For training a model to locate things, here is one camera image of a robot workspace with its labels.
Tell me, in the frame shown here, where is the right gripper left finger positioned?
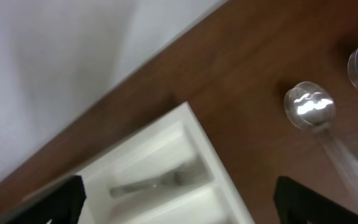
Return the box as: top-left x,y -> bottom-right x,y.
5,175 -> 86,224

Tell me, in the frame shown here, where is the metal fork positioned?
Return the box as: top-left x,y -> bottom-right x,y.
109,163 -> 210,198

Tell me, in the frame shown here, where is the white cutlery tray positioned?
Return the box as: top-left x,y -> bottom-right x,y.
71,103 -> 253,223

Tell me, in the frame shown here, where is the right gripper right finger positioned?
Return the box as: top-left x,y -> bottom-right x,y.
273,176 -> 358,224

